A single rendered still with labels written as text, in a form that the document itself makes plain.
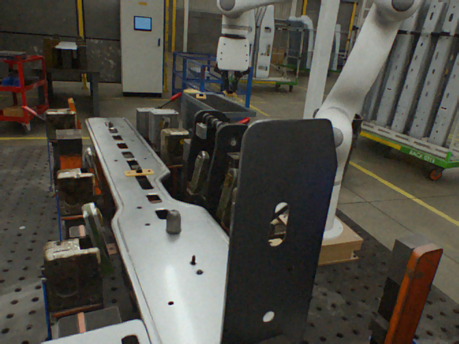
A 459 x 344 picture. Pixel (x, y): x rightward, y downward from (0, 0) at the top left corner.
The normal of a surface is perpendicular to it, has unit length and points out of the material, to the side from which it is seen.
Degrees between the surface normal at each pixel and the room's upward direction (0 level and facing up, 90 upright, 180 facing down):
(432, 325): 0
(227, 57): 93
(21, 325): 0
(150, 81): 90
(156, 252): 0
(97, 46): 89
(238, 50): 91
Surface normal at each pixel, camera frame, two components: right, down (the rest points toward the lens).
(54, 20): 0.29, 0.34
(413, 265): -0.90, 0.08
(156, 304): 0.08, -0.93
